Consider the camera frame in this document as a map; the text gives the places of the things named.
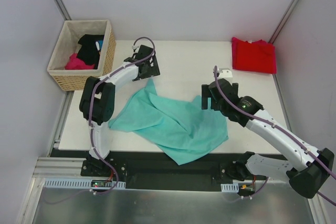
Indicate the teal t shirt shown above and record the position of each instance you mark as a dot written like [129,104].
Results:
[181,129]

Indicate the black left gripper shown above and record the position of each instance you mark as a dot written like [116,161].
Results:
[151,65]

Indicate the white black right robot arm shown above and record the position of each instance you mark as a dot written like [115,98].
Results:
[305,167]

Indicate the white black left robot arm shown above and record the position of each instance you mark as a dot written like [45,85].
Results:
[98,97]

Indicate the black t shirt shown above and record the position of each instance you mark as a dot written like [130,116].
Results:
[90,49]

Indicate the left white cable duct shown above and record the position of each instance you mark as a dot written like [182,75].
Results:
[69,183]

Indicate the woven wicker basket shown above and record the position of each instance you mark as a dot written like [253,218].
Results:
[67,44]

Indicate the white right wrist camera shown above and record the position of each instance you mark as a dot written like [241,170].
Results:
[225,73]

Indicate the magenta t shirt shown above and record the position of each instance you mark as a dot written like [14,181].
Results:
[75,63]

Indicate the red t shirt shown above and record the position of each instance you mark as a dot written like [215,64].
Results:
[256,56]

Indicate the right white cable duct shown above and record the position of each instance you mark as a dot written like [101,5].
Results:
[230,188]

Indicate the right aluminium frame post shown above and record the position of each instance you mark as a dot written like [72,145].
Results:
[284,20]

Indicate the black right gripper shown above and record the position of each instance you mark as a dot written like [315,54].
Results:
[219,99]

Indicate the white cable duct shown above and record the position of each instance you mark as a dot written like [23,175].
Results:
[230,188]
[69,183]

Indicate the aluminium rail left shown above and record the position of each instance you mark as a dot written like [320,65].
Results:
[58,166]

